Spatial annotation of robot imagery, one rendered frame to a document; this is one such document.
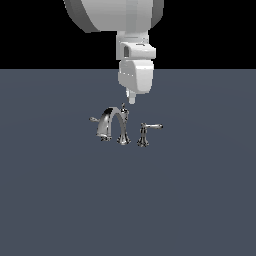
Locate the chrome arched faucet spout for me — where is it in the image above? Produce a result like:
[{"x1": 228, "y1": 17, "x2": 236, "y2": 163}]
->
[{"x1": 96, "y1": 102, "x2": 131, "y2": 146}]

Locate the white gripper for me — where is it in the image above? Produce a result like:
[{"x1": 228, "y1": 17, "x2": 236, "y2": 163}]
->
[{"x1": 117, "y1": 58, "x2": 155, "y2": 105}]

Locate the chrome faucet lever handle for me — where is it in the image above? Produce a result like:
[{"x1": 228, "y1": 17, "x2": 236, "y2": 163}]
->
[
  {"x1": 136, "y1": 122, "x2": 165, "y2": 148},
  {"x1": 88, "y1": 116, "x2": 113, "y2": 142}
]

